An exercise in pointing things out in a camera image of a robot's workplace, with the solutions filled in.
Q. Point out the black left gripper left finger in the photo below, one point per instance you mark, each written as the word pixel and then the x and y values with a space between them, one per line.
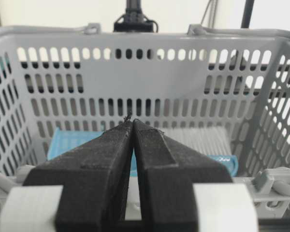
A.
pixel 82 190

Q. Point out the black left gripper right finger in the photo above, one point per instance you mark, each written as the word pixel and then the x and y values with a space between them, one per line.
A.
pixel 182 190

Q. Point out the grey plastic shopping basket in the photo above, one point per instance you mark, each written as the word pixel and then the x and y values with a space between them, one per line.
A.
pixel 83 79

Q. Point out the black camera stand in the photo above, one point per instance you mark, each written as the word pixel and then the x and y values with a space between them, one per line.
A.
pixel 133 20

